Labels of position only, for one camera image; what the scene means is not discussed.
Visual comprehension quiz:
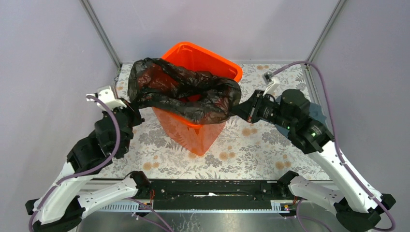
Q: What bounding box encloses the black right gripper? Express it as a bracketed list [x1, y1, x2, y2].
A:
[229, 89, 294, 130]

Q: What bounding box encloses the black trash bag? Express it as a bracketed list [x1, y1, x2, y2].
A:
[128, 58, 242, 125]

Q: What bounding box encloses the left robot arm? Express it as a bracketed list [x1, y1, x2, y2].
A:
[25, 106, 151, 232]

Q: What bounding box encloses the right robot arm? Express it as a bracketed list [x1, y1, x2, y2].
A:
[231, 89, 395, 232]

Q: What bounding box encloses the orange plastic trash bin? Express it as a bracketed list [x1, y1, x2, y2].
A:
[152, 42, 243, 156]

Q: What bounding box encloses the floral table mat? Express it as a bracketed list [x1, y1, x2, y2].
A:
[90, 63, 332, 181]

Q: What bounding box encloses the grey-blue cloth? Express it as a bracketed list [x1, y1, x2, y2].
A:
[275, 103, 326, 137]

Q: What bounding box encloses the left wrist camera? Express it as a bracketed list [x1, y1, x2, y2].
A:
[86, 85, 127, 111]

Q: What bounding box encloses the right aluminium frame post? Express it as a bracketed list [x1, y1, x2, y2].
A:
[305, 0, 348, 67]

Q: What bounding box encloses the aluminium frame post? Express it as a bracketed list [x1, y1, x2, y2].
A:
[305, 0, 348, 67]
[80, 0, 122, 70]

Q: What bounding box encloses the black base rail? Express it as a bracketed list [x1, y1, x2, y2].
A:
[127, 171, 299, 211]

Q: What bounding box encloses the left aluminium frame post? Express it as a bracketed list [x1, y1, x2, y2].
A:
[80, 0, 122, 70]

